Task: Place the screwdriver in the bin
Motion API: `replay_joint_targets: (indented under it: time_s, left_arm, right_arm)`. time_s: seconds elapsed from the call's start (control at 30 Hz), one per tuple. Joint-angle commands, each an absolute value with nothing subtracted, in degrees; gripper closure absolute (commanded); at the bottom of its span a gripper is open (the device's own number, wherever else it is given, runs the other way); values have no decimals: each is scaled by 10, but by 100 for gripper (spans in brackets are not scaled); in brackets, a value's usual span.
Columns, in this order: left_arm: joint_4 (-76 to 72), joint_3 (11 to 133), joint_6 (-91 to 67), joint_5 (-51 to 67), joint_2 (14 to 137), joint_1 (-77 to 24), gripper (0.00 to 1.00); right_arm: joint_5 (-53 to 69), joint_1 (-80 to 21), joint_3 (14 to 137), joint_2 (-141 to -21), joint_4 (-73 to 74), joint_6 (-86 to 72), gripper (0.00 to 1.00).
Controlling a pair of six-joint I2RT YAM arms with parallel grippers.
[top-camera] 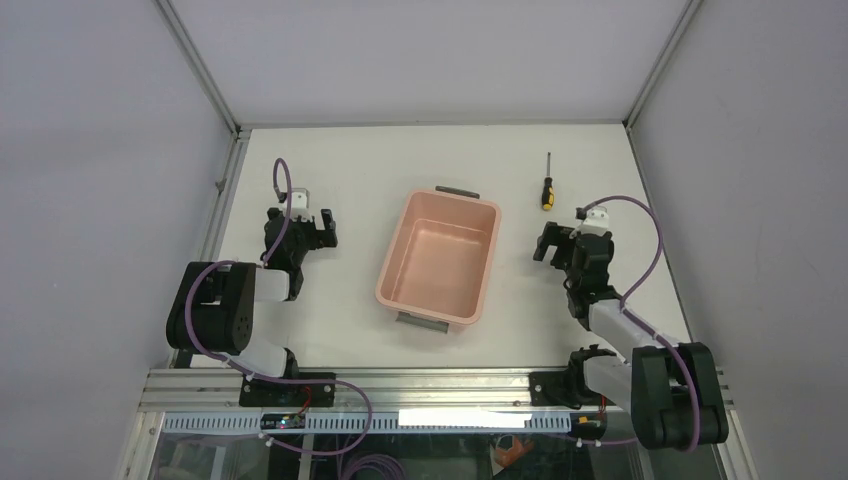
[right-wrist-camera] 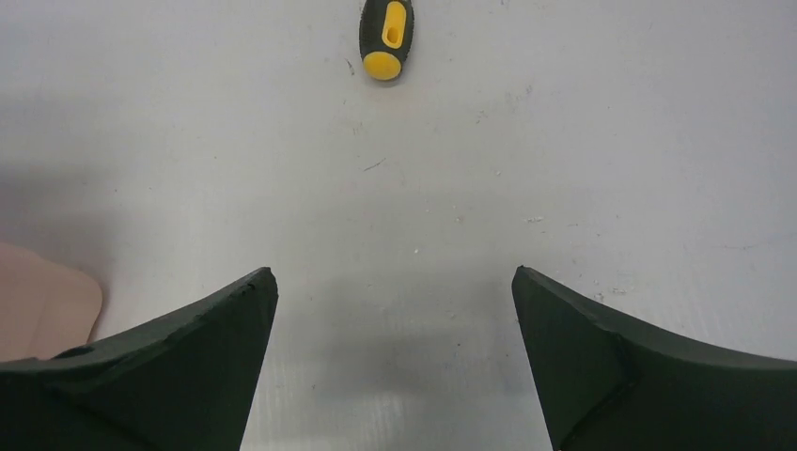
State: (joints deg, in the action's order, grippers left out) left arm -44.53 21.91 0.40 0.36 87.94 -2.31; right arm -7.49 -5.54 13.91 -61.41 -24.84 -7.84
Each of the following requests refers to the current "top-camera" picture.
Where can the pink plastic bin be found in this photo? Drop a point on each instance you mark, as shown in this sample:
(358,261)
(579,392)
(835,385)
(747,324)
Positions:
(440,257)

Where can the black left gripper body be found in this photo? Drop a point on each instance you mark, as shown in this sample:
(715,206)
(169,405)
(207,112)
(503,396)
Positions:
(303,232)

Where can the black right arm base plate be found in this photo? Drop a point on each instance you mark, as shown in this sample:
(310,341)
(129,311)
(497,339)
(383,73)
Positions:
(561,388)

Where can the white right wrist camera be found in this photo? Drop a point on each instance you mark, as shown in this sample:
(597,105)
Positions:
(592,221)

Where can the aluminium left frame post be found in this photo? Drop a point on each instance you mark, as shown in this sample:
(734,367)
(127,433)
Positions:
(196,63)

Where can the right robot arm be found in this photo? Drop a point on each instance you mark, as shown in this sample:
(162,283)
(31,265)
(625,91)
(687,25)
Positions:
(670,389)

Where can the aluminium front rail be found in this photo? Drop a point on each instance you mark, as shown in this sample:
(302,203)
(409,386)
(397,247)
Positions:
(384,389)

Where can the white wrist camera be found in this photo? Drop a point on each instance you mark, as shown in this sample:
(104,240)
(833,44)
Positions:
(296,202)
(592,221)

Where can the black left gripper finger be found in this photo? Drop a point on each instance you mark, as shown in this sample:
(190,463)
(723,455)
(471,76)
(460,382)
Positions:
(322,239)
(328,221)

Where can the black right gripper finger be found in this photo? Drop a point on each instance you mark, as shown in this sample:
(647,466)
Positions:
(554,231)
(544,242)

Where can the aluminium frame post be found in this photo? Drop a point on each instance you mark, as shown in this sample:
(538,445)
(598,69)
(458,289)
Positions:
(687,15)
(196,63)

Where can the white slotted cable duct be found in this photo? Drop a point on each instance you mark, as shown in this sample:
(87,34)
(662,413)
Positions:
(405,421)

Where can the orange object below table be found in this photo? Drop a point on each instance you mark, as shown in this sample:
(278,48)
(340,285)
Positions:
(507,449)

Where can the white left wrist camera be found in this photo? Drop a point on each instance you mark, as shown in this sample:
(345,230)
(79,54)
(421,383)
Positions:
(296,202)

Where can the aluminium right frame post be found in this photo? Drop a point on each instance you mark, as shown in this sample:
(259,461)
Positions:
(687,15)

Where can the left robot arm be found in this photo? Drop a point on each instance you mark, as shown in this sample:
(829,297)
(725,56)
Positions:
(212,313)

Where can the yellow black screwdriver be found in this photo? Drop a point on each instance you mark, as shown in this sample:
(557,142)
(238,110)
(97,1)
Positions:
(547,197)

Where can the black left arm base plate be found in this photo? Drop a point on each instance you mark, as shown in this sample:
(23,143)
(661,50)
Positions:
(264,394)

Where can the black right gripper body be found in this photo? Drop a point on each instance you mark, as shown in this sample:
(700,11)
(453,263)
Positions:
(572,277)

